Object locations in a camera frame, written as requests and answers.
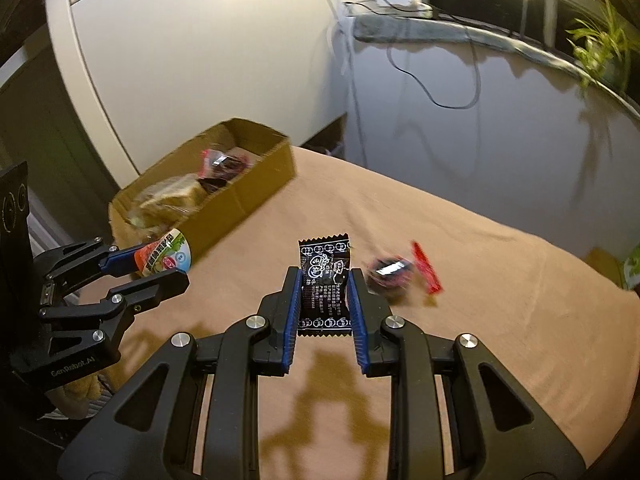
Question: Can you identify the white cable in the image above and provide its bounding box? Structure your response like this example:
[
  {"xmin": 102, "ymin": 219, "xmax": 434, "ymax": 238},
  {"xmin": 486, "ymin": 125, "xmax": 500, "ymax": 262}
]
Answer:
[{"xmin": 324, "ymin": 0, "xmax": 371, "ymax": 171}]

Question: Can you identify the white power adapter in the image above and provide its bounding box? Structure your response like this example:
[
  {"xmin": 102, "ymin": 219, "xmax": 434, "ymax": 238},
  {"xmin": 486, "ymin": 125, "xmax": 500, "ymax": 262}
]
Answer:
[{"xmin": 374, "ymin": 0, "xmax": 434, "ymax": 17}]

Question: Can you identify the black cable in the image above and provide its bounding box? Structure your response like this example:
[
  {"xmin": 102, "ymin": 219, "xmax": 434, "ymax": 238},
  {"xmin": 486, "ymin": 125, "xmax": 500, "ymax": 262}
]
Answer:
[{"xmin": 386, "ymin": 22, "xmax": 482, "ymax": 111}]

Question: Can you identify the small jelly cup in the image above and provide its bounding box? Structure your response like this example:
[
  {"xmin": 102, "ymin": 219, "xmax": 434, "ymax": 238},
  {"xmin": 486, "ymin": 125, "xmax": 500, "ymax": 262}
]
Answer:
[{"xmin": 132, "ymin": 228, "xmax": 195, "ymax": 279}]

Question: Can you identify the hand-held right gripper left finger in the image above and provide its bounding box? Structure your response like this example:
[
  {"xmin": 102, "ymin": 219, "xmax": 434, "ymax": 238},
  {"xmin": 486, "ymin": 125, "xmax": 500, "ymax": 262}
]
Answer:
[{"xmin": 57, "ymin": 266, "xmax": 304, "ymax": 480}]

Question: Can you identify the green white bag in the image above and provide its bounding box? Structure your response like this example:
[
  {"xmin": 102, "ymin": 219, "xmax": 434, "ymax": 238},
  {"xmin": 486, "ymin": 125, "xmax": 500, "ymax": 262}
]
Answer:
[{"xmin": 620, "ymin": 255, "xmax": 640, "ymax": 292}]

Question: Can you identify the black snack packet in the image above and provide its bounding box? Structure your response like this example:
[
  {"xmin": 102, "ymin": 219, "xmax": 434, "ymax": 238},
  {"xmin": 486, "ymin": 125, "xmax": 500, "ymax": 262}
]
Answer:
[{"xmin": 297, "ymin": 232, "xmax": 355, "ymax": 339}]

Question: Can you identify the green potted plant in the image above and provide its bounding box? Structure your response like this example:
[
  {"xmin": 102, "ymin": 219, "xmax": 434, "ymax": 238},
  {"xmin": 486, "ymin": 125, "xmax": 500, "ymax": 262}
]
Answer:
[{"xmin": 565, "ymin": 0, "xmax": 632, "ymax": 92}]

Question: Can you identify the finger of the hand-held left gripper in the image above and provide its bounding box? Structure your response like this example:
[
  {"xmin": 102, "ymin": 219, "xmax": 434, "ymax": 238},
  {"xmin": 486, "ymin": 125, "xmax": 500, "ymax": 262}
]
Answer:
[
  {"xmin": 38, "ymin": 267, "xmax": 191, "ymax": 358},
  {"xmin": 31, "ymin": 238, "xmax": 141, "ymax": 288}
]

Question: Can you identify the white wardrobe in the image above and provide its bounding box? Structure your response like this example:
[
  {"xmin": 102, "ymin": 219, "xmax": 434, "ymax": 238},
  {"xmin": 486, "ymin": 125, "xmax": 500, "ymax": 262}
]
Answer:
[{"xmin": 44, "ymin": 0, "xmax": 386, "ymax": 191}]

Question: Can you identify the dark candy with red wrapper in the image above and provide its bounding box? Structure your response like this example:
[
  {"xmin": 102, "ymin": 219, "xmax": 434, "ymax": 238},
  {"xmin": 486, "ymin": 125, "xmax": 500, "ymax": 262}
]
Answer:
[
  {"xmin": 364, "ymin": 240, "xmax": 446, "ymax": 296},
  {"xmin": 200, "ymin": 147, "xmax": 252, "ymax": 181}
]

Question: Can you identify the grey stone windowsill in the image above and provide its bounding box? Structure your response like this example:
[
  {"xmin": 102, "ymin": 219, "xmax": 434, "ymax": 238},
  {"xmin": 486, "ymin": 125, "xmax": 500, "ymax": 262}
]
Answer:
[{"xmin": 352, "ymin": 12, "xmax": 640, "ymax": 122}]

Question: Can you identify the cardboard box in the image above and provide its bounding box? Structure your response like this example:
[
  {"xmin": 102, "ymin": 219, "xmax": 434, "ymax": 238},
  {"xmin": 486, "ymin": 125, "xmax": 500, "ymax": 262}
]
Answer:
[{"xmin": 108, "ymin": 117, "xmax": 299, "ymax": 262}]

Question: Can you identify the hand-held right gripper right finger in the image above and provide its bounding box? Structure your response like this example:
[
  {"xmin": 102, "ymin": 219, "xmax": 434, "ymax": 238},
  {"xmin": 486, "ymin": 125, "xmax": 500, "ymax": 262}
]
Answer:
[{"xmin": 347, "ymin": 267, "xmax": 587, "ymax": 480}]

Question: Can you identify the bread in clear bag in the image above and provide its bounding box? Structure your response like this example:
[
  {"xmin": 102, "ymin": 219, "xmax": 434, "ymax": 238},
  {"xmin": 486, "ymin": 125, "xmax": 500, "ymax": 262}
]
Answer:
[{"xmin": 124, "ymin": 172, "xmax": 211, "ymax": 237}]

